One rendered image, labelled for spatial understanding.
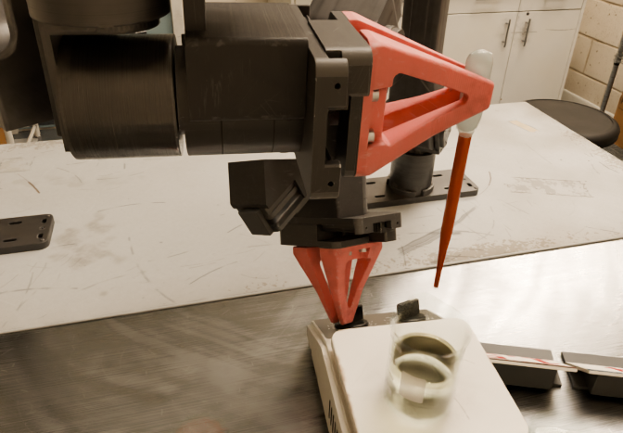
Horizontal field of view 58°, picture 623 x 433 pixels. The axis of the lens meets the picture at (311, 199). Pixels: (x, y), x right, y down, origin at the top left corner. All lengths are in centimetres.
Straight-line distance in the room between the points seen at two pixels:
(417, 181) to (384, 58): 57
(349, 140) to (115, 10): 11
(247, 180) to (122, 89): 20
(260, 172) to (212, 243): 32
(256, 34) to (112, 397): 40
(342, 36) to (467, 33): 291
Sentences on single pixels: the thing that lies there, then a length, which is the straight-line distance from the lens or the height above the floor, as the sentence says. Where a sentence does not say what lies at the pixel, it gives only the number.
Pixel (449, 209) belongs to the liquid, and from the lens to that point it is 33.
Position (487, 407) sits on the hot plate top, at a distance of 44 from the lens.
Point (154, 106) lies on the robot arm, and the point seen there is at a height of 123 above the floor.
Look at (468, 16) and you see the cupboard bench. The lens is 313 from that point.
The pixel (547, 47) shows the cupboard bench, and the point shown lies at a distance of 346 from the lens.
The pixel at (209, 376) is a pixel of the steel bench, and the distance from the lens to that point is 56.
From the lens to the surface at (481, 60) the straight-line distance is 30.
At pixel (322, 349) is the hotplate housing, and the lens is 49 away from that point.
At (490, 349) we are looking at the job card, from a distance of 61.
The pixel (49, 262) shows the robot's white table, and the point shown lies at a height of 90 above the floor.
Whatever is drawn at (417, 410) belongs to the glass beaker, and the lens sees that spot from 41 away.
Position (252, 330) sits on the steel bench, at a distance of 60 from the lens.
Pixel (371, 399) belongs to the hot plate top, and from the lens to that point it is 43.
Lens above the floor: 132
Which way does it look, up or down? 31 degrees down
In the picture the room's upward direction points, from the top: 2 degrees clockwise
